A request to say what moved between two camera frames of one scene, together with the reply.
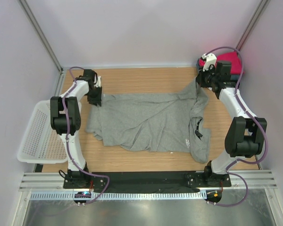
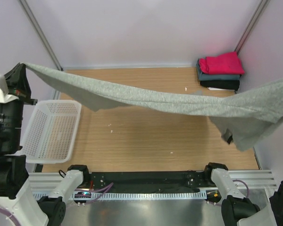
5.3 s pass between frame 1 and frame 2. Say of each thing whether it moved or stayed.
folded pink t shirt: stayed
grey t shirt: moved
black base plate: stayed
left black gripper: moved
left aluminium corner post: stayed
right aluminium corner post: stayed
